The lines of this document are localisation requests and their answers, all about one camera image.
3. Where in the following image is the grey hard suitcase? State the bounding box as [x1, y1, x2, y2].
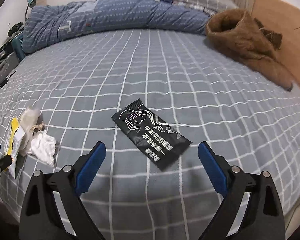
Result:
[0, 52, 19, 88]

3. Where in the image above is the blue desk lamp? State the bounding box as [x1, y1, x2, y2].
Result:
[25, 0, 36, 21]

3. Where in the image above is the wooden headboard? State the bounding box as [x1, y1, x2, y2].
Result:
[252, 0, 300, 87]

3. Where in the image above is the grey checked bed sheet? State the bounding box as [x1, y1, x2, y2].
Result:
[0, 29, 300, 239]

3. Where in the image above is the white crumpled tissue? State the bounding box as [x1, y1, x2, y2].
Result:
[29, 131, 57, 167]

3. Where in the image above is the teal plastic crate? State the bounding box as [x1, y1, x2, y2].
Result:
[11, 32, 26, 62]

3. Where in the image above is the blue striped duvet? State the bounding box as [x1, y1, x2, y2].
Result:
[23, 0, 211, 53]

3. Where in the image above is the clear plastic bag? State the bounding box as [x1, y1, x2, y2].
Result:
[18, 107, 44, 157]

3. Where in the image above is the black printed sachet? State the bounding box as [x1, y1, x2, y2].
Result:
[111, 99, 191, 171]

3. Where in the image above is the yellow white snack wrapper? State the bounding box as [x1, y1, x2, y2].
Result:
[5, 118, 25, 178]

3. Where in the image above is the brown fleece garment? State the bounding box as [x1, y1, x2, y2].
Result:
[205, 9, 293, 91]

